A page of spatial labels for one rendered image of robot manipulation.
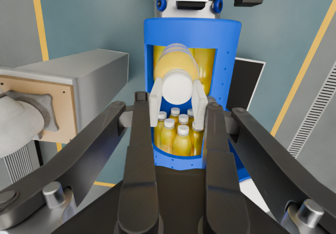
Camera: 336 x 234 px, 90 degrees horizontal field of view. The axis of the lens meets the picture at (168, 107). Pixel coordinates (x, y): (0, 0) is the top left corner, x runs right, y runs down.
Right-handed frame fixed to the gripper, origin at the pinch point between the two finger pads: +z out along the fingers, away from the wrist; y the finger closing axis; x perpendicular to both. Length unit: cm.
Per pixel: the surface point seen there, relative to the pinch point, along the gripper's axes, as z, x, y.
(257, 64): 135, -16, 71
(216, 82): 27.6, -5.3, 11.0
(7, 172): 100, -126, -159
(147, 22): 32.4, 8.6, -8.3
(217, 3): 51, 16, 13
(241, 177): 48, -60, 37
